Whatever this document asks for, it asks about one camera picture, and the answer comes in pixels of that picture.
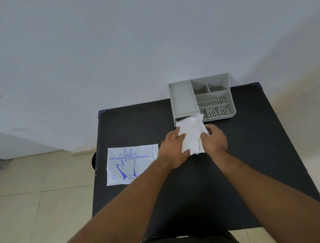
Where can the person's left hand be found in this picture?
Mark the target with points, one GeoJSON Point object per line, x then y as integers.
{"type": "Point", "coordinates": [171, 150]}

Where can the person's right hand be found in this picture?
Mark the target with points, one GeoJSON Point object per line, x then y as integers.
{"type": "Point", "coordinates": [215, 144]}

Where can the person's left thumb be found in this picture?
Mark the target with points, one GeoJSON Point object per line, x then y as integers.
{"type": "Point", "coordinates": [185, 154]}

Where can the person's right thumb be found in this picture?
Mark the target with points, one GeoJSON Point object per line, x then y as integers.
{"type": "Point", "coordinates": [204, 135]}

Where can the stack of clear plastic gloves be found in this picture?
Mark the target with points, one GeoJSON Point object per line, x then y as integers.
{"type": "Point", "coordinates": [193, 135]}

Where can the person's left forearm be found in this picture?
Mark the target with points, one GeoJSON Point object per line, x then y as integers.
{"type": "Point", "coordinates": [125, 207]}

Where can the person's right forearm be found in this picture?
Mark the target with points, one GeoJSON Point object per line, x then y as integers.
{"type": "Point", "coordinates": [262, 197]}

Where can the grey plastic desk organizer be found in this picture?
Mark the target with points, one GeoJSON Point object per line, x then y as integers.
{"type": "Point", "coordinates": [183, 100]}

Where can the white glove packet blue print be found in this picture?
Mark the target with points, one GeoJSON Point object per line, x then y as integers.
{"type": "Point", "coordinates": [130, 172]}

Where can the person's black clothing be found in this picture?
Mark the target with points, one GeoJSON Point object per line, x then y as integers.
{"type": "Point", "coordinates": [200, 237]}

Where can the black round object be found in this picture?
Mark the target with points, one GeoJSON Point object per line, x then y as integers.
{"type": "Point", "coordinates": [93, 161]}

